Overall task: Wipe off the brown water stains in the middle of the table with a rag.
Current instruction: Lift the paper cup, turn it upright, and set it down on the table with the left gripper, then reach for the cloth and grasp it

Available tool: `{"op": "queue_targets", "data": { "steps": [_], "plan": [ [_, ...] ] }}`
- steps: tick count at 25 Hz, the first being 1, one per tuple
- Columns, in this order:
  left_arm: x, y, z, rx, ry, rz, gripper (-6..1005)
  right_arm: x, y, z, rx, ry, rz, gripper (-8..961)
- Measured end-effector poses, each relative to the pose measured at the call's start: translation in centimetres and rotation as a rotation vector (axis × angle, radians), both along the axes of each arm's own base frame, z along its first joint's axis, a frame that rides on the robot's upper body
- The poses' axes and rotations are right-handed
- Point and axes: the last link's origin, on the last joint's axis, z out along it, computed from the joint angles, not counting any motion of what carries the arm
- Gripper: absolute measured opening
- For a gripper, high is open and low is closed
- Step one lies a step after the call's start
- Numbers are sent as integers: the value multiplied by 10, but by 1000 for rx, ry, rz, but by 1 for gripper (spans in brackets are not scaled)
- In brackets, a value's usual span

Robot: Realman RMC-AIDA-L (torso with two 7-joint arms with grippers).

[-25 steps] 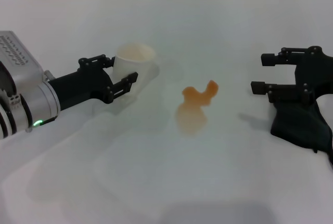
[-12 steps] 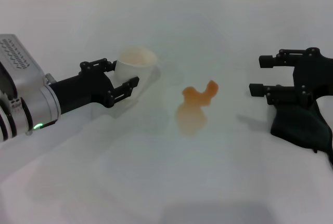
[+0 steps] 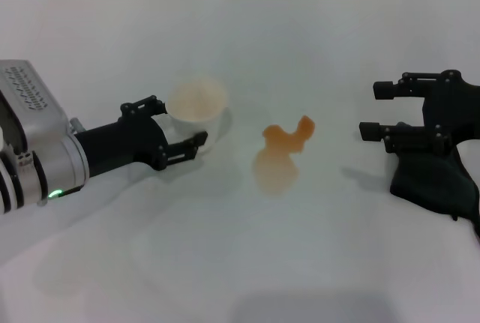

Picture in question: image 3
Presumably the dark blue rag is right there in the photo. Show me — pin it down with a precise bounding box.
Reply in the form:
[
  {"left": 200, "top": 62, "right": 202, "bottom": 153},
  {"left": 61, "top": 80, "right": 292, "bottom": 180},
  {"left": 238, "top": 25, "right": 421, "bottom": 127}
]
[{"left": 388, "top": 122, "right": 480, "bottom": 238}]

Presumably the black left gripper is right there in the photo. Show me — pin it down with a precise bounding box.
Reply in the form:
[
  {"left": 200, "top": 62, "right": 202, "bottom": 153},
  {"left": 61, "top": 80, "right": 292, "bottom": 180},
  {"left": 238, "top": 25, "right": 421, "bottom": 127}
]
[{"left": 73, "top": 94, "right": 209, "bottom": 182}]

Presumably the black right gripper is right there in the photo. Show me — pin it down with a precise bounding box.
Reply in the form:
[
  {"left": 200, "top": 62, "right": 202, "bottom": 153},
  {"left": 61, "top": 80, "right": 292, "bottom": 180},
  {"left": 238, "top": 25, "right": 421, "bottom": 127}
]
[{"left": 358, "top": 69, "right": 480, "bottom": 157}]

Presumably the brown water stain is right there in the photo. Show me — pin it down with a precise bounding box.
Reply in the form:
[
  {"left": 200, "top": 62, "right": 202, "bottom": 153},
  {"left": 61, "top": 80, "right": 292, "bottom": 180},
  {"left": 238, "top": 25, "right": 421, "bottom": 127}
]
[{"left": 251, "top": 115, "right": 317, "bottom": 196}]

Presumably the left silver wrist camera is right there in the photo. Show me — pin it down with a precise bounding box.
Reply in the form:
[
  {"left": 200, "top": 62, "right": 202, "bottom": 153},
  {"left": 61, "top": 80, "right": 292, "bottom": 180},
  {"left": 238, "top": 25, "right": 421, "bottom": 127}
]
[{"left": 0, "top": 59, "right": 73, "bottom": 151}]

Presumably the white paper cup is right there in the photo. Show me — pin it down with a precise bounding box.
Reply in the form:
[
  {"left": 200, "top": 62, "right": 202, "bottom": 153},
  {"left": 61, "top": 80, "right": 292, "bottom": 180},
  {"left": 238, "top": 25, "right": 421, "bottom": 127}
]
[{"left": 165, "top": 77, "right": 233, "bottom": 152}]

